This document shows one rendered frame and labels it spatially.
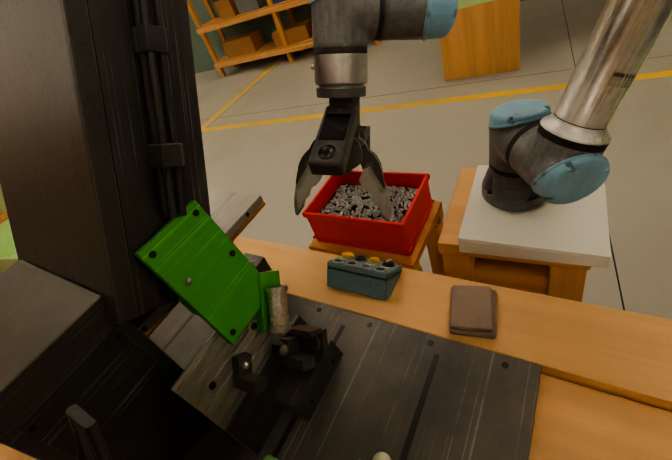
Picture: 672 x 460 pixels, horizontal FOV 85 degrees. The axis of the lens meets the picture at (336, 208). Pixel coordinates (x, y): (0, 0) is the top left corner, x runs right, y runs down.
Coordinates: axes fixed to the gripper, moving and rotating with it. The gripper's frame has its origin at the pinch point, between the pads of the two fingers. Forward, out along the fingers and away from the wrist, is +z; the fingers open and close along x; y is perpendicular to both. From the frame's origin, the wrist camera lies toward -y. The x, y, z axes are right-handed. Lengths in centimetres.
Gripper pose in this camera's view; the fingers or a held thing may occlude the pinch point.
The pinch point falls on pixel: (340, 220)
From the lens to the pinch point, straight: 58.1
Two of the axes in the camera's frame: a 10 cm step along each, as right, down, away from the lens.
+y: 2.4, -3.5, 9.0
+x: -9.7, -0.6, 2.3
